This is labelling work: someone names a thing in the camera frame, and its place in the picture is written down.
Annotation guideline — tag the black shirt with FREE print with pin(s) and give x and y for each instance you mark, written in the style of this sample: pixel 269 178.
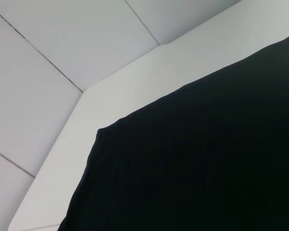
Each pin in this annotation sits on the black shirt with FREE print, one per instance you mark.
pixel 195 156

